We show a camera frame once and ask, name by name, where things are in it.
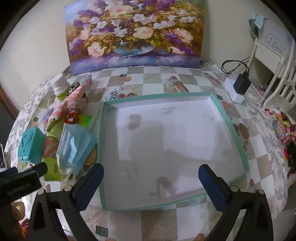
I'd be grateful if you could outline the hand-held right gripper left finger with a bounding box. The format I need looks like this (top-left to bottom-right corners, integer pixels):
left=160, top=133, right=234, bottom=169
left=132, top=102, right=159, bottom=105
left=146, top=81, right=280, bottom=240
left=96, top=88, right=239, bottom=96
left=27, top=163, right=104, bottom=241

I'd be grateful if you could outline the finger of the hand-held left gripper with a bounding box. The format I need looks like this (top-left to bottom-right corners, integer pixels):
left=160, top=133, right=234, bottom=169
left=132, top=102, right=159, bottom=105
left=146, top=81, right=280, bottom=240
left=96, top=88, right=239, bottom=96
left=17, top=161, right=48, bottom=180

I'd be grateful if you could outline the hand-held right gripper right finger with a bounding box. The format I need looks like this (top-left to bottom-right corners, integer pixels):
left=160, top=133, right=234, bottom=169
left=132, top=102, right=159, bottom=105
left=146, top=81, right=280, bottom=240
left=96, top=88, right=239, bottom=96
left=198, top=164, right=274, bottom=241

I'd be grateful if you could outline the blue face mask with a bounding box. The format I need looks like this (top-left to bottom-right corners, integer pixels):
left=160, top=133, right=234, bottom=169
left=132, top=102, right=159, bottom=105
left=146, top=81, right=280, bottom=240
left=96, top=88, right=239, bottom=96
left=56, top=123, right=98, bottom=183

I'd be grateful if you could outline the white tray with teal rim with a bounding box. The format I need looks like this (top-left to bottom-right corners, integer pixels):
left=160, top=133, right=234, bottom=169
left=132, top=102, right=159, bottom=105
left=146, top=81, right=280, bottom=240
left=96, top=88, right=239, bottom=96
left=98, top=92, right=250, bottom=211

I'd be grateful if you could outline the red yarn toy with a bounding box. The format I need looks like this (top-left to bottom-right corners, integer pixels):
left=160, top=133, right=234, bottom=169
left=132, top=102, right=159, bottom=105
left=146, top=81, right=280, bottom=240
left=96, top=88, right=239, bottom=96
left=65, top=111, right=79, bottom=124

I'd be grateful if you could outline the pink floral cloth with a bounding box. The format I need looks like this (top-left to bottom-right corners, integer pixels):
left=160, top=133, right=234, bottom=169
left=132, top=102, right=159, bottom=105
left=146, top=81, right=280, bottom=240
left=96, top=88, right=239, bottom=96
left=44, top=77, right=93, bottom=130

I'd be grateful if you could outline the leopard print scrunchie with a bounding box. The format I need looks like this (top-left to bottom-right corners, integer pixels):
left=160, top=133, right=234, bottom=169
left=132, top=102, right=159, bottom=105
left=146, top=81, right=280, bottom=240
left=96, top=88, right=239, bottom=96
left=69, top=81, right=82, bottom=95

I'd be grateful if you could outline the light green tissue packet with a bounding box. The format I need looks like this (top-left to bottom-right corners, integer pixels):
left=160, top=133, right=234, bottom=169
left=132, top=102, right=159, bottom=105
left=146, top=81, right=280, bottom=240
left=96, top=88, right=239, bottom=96
left=42, top=158, right=63, bottom=181

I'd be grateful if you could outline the beige tape roll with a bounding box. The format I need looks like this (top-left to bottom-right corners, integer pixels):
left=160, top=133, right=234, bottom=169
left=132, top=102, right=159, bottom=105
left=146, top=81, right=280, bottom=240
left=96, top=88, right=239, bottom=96
left=10, top=201, right=26, bottom=222

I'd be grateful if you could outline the teal heart-embossed container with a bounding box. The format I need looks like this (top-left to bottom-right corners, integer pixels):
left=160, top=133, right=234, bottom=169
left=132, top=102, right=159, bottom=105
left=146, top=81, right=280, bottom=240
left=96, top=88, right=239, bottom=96
left=18, top=127, right=46, bottom=164

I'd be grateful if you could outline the yellow round sponge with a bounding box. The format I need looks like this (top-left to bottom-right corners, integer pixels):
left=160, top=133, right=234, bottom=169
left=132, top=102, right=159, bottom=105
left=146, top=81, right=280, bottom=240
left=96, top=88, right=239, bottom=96
left=84, top=147, right=98, bottom=165

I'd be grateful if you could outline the bright green packet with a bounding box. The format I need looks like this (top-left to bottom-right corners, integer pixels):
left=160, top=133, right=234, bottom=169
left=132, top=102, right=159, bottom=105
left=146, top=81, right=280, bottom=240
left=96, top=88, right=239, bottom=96
left=77, top=115, right=95, bottom=130

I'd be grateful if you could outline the white bottle with green label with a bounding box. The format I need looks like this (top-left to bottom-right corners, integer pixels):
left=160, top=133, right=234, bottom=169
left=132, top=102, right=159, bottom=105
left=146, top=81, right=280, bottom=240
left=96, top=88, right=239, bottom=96
left=50, top=74, right=70, bottom=102

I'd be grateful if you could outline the pile of colourful toys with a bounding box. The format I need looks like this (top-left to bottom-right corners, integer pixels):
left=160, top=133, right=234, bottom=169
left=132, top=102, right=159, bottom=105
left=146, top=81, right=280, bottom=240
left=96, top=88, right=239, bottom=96
left=264, top=107, right=296, bottom=174

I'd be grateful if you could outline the white power strip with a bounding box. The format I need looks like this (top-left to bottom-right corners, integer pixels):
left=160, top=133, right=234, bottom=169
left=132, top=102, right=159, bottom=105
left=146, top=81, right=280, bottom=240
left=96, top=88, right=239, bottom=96
left=224, top=78, right=245, bottom=104

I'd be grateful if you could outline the black power adapter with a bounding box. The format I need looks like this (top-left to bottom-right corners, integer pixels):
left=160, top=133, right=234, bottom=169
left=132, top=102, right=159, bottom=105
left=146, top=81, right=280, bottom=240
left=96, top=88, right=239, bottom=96
left=233, top=71, right=252, bottom=95

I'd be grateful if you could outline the checkered printed tablecloth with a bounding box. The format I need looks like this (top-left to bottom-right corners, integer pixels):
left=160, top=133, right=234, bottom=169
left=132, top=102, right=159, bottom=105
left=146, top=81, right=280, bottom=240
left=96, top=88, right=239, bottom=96
left=5, top=59, right=292, bottom=241

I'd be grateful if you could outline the white chair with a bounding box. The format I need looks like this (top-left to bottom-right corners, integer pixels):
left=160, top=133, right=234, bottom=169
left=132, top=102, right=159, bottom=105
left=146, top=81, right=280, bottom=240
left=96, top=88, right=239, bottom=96
left=248, top=38, right=296, bottom=109

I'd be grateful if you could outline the flower bouquet painting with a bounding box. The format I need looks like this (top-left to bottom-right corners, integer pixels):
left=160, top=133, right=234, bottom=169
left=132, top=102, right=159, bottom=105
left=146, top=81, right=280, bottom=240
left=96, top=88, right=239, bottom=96
left=64, top=0, right=207, bottom=76

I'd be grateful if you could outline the white printed bag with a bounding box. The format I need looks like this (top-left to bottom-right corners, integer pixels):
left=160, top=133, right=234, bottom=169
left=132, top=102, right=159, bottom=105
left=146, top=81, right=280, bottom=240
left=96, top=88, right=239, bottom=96
left=260, top=17, right=292, bottom=54

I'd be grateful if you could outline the teal cloth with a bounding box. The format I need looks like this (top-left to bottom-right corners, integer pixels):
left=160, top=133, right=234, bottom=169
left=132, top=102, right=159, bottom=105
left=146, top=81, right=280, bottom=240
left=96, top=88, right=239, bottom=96
left=249, top=14, right=265, bottom=37

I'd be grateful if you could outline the brown wooden door frame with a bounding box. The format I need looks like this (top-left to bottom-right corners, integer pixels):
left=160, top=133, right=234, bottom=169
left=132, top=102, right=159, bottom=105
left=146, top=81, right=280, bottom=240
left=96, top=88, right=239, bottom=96
left=0, top=83, right=20, bottom=118

